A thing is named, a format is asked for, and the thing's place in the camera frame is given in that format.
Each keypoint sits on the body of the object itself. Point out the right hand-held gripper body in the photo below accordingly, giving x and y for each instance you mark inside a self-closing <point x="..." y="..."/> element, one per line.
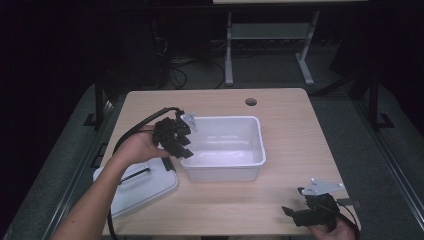
<point x="318" y="210"/>

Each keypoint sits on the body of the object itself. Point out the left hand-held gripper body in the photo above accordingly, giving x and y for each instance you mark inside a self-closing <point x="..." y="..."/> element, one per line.
<point x="168" y="131"/>

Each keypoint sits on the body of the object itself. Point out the white plastic storage box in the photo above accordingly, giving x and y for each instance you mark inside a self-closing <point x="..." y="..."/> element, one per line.
<point x="226" y="166"/>

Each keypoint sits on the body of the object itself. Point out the person's right hand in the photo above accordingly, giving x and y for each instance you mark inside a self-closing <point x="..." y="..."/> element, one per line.
<point x="331" y="235"/>

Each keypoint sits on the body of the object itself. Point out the person's left hand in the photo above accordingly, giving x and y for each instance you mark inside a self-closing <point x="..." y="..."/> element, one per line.
<point x="140" y="148"/>

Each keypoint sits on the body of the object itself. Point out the small grey tab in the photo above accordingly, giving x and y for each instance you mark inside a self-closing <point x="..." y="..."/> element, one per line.
<point x="348" y="202"/>

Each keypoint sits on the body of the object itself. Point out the black metal post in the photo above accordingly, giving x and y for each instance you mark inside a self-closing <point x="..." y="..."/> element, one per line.
<point x="374" y="103"/>
<point x="99" y="100"/>

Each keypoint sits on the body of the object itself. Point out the grey metal table frame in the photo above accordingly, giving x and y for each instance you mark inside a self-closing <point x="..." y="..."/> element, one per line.
<point x="266" y="30"/>

